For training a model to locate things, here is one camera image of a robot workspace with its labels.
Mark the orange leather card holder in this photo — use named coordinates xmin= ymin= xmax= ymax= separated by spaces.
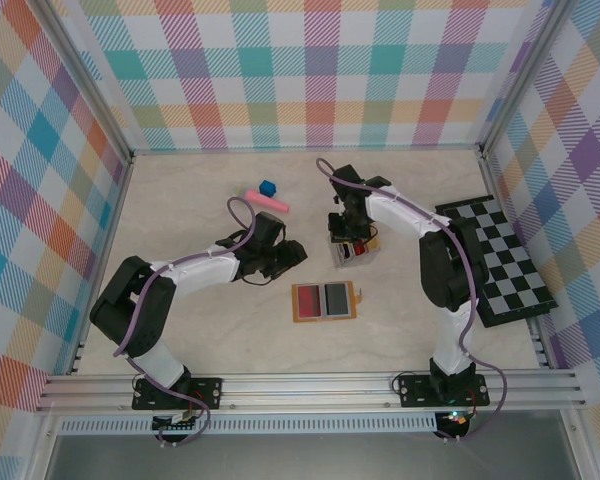
xmin=291 ymin=281 xmax=367 ymax=325

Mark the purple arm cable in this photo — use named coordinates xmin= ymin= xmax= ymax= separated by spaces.
xmin=113 ymin=196 xmax=261 ymax=449
xmin=314 ymin=157 xmax=509 ymax=444

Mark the aluminium frame post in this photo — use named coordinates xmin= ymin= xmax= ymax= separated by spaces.
xmin=29 ymin=0 xmax=135 ymax=164
xmin=476 ymin=0 xmax=579 ymax=157

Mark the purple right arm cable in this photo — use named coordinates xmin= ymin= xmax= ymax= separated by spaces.
xmin=314 ymin=157 xmax=509 ymax=444

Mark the black and grey chessboard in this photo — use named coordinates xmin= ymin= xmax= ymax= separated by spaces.
xmin=433 ymin=196 xmax=560 ymax=330

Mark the pink marker pen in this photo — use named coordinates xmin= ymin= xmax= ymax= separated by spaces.
xmin=233 ymin=183 xmax=291 ymax=215

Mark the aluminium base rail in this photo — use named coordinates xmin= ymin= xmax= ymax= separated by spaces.
xmin=34 ymin=372 xmax=589 ymax=414

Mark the small electronics board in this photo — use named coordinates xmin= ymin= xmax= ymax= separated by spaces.
xmin=152 ymin=412 xmax=202 ymax=432
xmin=439 ymin=409 xmax=474 ymax=429

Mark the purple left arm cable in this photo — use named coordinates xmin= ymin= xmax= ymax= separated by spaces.
xmin=113 ymin=196 xmax=261 ymax=449

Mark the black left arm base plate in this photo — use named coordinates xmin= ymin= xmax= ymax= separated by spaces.
xmin=132 ymin=375 xmax=225 ymax=411

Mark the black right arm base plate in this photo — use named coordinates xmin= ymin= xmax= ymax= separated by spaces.
xmin=397 ymin=374 xmax=491 ymax=409

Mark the slotted grey cable duct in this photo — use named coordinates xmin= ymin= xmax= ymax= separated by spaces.
xmin=57 ymin=417 xmax=439 ymax=436

